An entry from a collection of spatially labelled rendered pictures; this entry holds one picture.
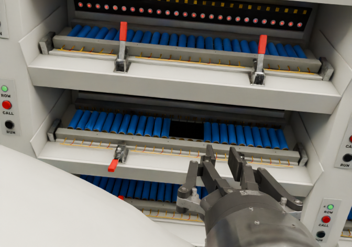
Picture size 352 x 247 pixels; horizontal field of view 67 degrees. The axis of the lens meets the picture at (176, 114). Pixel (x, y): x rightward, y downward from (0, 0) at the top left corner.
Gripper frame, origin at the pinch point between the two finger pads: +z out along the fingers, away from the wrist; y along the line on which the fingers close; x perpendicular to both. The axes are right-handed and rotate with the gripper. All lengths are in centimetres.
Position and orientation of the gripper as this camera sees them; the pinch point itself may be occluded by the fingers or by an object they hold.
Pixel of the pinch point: (222, 161)
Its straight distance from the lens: 42.3
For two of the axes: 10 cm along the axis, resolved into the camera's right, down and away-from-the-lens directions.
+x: -1.0, 9.8, 1.9
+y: -9.9, -1.1, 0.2
